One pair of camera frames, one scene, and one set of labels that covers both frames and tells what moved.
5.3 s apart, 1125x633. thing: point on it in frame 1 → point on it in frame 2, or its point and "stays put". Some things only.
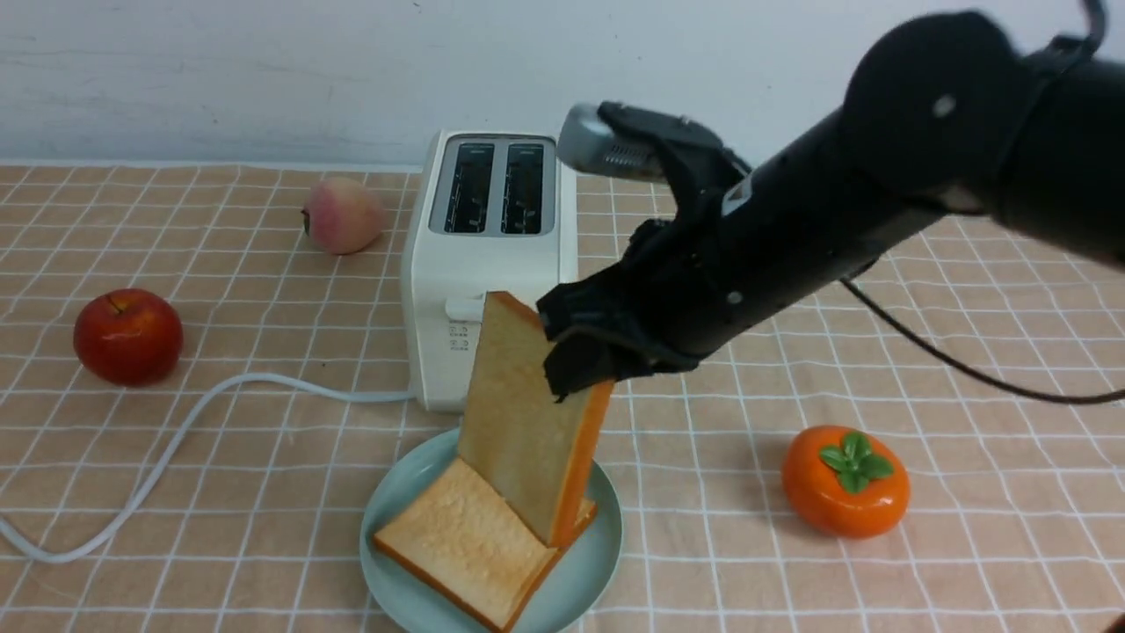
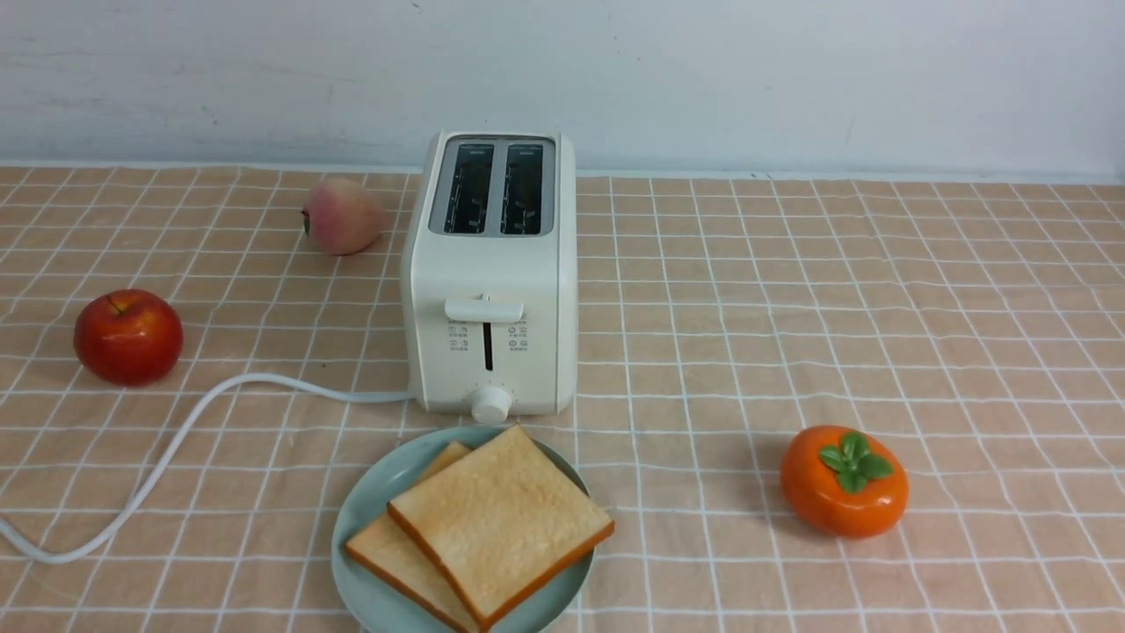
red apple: [128, 337] stays put
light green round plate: [408, 602] → [375, 606]
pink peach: [341, 215] stays put
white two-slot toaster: [490, 213] stays put
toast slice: [530, 446] → [499, 520]
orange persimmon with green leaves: [845, 483] stays put
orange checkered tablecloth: [229, 494] stays put
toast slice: [453, 530] → [389, 549]
